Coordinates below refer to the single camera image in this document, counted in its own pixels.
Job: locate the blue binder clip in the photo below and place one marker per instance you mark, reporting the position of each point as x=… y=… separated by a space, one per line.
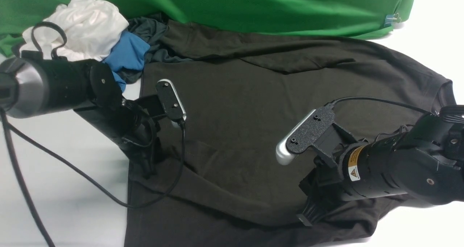
x=392 y=19

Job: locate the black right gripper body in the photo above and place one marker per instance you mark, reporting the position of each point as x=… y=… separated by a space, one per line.
x=330 y=184

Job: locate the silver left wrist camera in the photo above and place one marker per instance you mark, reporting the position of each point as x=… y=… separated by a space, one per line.
x=171 y=103

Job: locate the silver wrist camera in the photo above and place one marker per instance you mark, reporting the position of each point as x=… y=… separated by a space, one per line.
x=315 y=130
x=171 y=103

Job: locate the white crumpled shirt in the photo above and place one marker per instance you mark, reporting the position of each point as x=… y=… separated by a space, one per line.
x=92 y=29

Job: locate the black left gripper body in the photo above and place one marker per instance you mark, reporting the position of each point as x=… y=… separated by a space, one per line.
x=132 y=124

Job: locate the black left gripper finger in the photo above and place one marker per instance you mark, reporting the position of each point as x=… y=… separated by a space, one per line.
x=145 y=161

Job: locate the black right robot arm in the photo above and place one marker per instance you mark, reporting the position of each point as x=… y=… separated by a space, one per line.
x=425 y=162

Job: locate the green backdrop cloth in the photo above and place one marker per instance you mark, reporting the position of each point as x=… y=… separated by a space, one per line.
x=348 y=18

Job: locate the dark gray long-sleeve shirt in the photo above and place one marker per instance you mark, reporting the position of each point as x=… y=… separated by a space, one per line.
x=243 y=93

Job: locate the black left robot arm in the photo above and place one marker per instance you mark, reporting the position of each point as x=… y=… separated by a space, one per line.
x=30 y=88

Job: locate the dark teal crumpled shirt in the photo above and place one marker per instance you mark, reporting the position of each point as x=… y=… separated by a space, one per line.
x=151 y=29

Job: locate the blue crumpled shirt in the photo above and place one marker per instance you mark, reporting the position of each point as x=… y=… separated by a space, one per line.
x=128 y=54

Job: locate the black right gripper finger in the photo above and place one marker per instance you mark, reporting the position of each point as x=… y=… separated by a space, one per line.
x=312 y=212

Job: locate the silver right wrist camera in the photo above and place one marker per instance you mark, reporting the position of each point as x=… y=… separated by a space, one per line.
x=315 y=130

